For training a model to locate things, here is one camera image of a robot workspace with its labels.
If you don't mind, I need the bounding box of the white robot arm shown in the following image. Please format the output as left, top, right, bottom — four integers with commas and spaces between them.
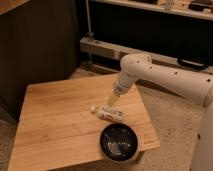
113, 53, 213, 171

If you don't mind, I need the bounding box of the wooden table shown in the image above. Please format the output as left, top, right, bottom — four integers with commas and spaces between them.
7, 73, 161, 171

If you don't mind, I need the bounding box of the small clear labelled bottle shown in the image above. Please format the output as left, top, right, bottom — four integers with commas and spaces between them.
91, 106, 123, 122

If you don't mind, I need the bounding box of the black ceramic bowl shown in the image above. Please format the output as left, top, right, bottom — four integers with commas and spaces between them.
99, 123, 138, 162

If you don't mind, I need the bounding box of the grey metal rail beam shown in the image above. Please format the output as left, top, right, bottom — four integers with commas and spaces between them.
79, 36, 213, 75

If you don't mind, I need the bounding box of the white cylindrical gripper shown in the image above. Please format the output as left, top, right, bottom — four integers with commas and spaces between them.
107, 71, 138, 106

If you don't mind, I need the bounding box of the vertical metal pole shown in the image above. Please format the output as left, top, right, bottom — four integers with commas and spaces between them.
85, 0, 93, 70

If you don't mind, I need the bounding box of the wooden shelf with items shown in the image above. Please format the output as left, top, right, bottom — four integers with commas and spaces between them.
93, 0, 213, 21

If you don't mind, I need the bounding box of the black handle loop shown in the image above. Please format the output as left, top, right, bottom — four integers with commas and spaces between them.
177, 57, 208, 70

